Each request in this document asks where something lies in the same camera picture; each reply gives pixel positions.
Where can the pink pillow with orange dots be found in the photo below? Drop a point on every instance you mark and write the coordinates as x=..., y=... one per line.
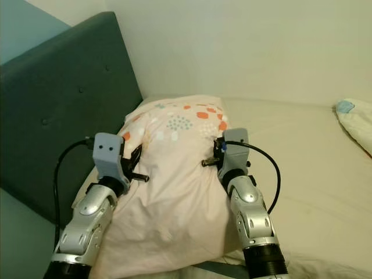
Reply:
x=174, y=203

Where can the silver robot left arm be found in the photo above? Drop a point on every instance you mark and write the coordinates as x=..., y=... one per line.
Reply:
x=87, y=226

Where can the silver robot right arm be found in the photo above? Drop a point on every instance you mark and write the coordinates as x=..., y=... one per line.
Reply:
x=253, y=221

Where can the dark teal padded headboard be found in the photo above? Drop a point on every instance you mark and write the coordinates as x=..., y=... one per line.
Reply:
x=58, y=104

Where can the mattress with beige sheet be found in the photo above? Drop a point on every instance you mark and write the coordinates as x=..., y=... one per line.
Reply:
x=314, y=174

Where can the cream cartoon print quilt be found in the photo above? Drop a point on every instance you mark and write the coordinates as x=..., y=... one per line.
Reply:
x=357, y=122

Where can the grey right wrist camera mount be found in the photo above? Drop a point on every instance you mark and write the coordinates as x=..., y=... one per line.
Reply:
x=236, y=150

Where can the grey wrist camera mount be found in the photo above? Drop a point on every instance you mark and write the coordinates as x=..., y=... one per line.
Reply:
x=236, y=150
x=109, y=156

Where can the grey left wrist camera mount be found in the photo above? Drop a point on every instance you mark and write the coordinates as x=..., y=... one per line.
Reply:
x=109, y=156

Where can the dark teal bed frame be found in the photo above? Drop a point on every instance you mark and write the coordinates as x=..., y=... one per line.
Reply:
x=221, y=272

